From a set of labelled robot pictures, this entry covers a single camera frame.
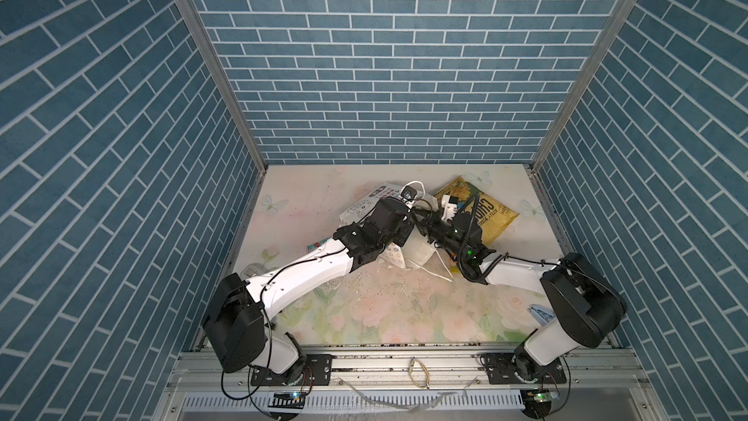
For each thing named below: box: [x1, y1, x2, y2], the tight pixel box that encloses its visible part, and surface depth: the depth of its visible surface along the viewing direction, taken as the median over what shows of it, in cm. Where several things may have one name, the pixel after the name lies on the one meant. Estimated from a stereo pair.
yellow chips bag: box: [434, 176, 520, 247], surface depth 101 cm
